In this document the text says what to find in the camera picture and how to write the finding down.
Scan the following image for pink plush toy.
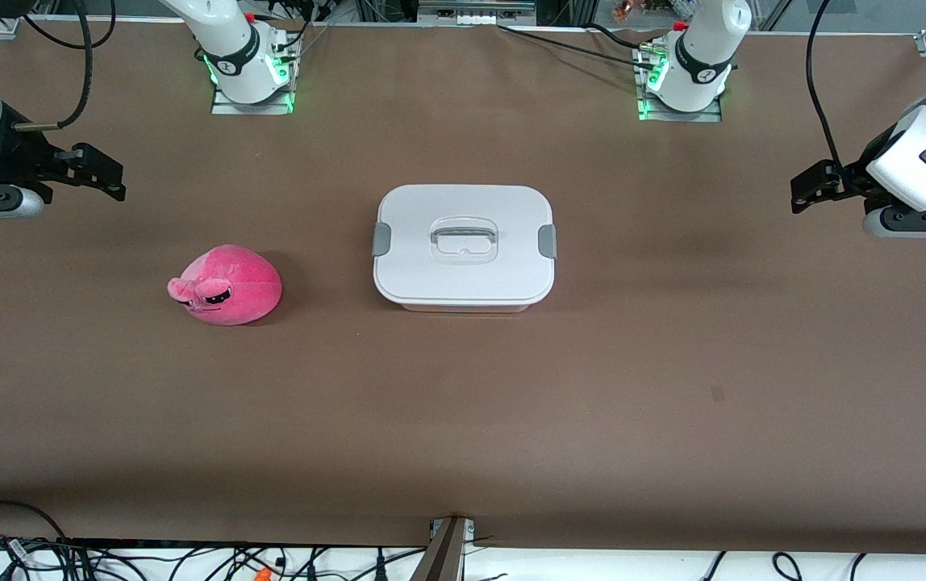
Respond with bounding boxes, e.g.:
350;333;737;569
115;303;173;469
168;245;284;327

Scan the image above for white box lid grey latches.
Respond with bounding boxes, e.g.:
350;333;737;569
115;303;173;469
372;184;558;307

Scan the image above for pink plastic box base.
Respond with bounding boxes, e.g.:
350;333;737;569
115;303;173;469
397;300;535;314

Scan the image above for white terminal strip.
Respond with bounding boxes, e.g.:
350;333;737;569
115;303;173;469
419;0;536;27

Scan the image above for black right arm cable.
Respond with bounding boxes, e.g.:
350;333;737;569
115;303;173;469
13;0;117;132

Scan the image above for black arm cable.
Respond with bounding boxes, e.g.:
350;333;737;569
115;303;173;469
806;0;845;166
13;0;117;132

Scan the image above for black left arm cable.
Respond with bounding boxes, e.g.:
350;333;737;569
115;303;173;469
806;0;845;166

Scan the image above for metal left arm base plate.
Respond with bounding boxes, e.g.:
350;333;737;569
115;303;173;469
637;87;724;123

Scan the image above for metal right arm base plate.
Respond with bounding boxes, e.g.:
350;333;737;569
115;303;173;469
211;79;296;115

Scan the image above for black cable lying on table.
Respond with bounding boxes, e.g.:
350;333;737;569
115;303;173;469
498;23;651;64

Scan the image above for black looped cable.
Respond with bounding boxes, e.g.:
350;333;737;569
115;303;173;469
0;499;70;543

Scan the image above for metal bracket at table edge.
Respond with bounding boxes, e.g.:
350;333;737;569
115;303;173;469
411;516;477;581

